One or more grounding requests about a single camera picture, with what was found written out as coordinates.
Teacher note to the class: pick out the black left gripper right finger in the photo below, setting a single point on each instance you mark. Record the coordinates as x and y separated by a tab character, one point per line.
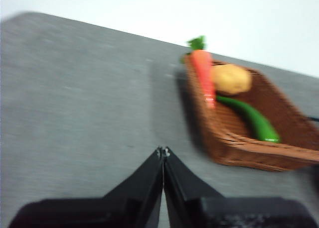
197	210

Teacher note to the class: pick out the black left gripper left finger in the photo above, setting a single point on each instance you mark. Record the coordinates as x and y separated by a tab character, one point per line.
129	208

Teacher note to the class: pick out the long green pepper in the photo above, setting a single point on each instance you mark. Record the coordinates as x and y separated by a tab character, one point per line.
251	116

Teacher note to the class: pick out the brown woven wicker basket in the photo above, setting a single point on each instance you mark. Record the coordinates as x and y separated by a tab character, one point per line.
271	106

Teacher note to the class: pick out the yellow-brown potato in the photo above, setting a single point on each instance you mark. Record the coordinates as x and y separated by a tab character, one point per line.
231	78

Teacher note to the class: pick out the orange carrot with green leaves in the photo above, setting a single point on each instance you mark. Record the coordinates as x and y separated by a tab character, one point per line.
203	71

